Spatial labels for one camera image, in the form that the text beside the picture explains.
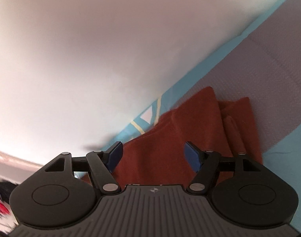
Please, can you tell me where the black bag on wall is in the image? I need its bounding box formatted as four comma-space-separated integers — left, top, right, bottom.
0, 181, 18, 203

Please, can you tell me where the dark red knit sweater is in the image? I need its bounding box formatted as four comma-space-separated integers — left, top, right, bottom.
112, 87, 262, 188

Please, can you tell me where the red item on wire rack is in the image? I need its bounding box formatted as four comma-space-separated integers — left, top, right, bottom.
0, 198, 10, 215

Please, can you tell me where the pink floral curtain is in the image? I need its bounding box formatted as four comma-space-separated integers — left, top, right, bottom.
0, 151, 43, 168

